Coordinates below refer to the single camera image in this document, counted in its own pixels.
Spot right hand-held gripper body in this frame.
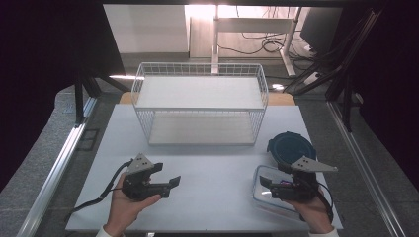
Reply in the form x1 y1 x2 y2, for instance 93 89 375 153
270 155 339 202

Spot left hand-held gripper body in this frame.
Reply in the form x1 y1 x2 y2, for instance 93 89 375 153
122 152 170 202

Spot clear plastic food container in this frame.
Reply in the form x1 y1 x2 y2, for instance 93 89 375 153
252 164 318 222

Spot dark blue round lid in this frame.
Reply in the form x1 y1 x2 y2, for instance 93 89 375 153
266 130 317 168

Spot person's right hand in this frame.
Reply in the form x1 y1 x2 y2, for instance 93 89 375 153
286 187 335 235

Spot person's left hand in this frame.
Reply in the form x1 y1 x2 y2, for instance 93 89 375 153
105 173 162 236

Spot wooden table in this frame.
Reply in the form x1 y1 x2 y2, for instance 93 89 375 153
118 91 296 107

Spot black metal stand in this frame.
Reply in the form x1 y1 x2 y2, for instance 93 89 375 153
282 9 384 133
73 63 131 128

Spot white cabinet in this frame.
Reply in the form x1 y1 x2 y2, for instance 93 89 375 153
103 3 190 55

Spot dark monitor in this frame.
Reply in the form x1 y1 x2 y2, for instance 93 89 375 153
299 6 344 55

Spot right hand-held gripper cable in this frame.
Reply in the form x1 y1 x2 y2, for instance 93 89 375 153
298 181 335 225

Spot hand-held gripper cable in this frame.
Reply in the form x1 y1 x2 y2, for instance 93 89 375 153
298 181 335 225
64 159 133 222

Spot left hand-held gripper cable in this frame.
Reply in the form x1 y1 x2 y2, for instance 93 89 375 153
64 159 133 222

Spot aluminium rail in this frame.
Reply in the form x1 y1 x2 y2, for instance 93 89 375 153
325 100 408 237
15 96 99 237

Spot white wire shelf rack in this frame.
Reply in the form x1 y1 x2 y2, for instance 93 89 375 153
130 61 270 147

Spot black floor cables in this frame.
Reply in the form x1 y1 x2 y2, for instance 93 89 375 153
217 5 318 62

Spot white desk frame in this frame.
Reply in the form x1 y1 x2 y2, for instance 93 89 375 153
210 4 302 77

